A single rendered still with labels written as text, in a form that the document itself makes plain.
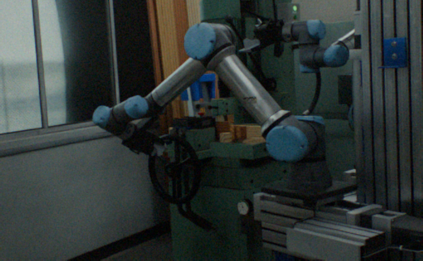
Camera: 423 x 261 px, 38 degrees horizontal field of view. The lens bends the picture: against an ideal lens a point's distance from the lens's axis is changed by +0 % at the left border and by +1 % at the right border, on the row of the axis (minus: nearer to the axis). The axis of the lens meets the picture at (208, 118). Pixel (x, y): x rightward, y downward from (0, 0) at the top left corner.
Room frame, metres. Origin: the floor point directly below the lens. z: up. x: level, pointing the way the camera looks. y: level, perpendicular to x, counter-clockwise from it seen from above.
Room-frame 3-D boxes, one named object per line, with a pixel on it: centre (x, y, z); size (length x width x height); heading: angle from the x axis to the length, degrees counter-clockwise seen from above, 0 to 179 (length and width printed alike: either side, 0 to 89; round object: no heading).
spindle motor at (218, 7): (2.72, -0.08, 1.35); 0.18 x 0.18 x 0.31
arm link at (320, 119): (1.98, -0.31, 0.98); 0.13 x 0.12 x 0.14; 151
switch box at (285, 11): (2.86, -0.40, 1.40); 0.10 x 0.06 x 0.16; 138
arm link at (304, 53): (2.28, -0.39, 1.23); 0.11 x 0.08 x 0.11; 27
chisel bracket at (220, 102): (2.73, -0.09, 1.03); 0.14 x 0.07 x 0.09; 138
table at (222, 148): (2.65, 0.01, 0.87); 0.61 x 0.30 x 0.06; 48
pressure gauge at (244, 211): (2.38, -0.13, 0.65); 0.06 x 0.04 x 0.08; 48
